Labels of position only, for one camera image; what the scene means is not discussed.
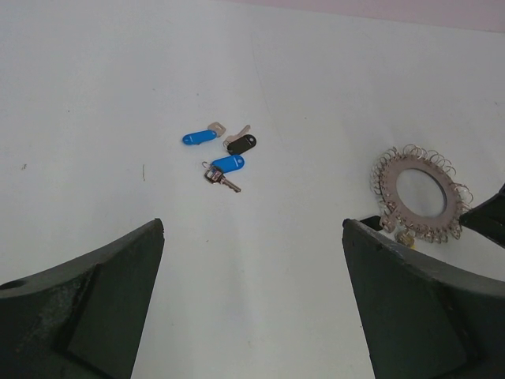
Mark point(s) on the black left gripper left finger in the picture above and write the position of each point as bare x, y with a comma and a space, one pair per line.
83, 318

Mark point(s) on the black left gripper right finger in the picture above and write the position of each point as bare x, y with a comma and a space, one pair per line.
423, 318

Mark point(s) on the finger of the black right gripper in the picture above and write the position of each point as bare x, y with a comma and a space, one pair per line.
488, 218

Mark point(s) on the silver key dark head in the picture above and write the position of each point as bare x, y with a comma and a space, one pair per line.
215, 175

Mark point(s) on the blue key tag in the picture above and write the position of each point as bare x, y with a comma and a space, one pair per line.
229, 163
199, 137

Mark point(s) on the yellow key tag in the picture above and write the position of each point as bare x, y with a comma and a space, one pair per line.
406, 239

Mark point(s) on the silver key with black tag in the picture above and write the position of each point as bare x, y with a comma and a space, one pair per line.
234, 137

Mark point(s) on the silver key square head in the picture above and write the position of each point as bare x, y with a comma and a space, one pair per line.
218, 128

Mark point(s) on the black key tag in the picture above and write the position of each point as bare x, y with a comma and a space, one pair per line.
241, 145

